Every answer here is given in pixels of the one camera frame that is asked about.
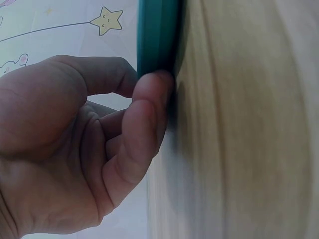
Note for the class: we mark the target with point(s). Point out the person's left hand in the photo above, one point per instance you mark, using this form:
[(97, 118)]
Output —
[(45, 154)]

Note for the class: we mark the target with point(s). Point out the person's left thumb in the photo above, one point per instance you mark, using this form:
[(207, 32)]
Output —
[(102, 74)]

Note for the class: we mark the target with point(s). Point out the person's left fingers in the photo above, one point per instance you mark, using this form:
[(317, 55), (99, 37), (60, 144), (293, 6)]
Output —
[(154, 87)]

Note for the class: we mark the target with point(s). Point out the teal green tray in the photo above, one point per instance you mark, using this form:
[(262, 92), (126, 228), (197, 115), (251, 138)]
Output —
[(157, 37)]

